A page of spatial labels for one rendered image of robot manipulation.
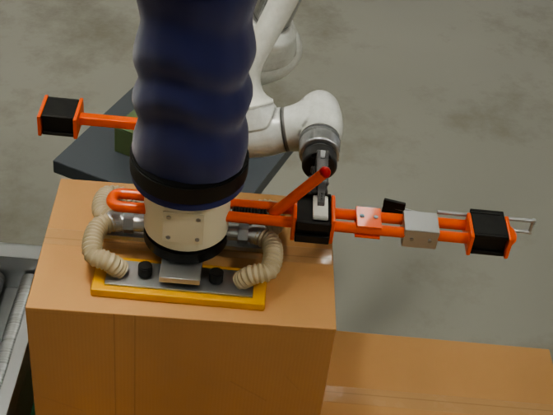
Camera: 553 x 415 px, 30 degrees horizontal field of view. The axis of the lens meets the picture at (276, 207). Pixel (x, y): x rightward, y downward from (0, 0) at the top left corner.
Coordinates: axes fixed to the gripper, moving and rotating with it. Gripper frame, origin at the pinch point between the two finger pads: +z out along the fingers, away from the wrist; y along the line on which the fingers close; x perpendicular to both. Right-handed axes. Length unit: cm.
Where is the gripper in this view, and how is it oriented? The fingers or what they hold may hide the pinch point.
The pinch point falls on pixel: (318, 216)
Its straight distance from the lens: 205.6
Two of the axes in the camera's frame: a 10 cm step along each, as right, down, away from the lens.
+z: -0.4, 6.3, -7.8
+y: -0.9, 7.7, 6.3
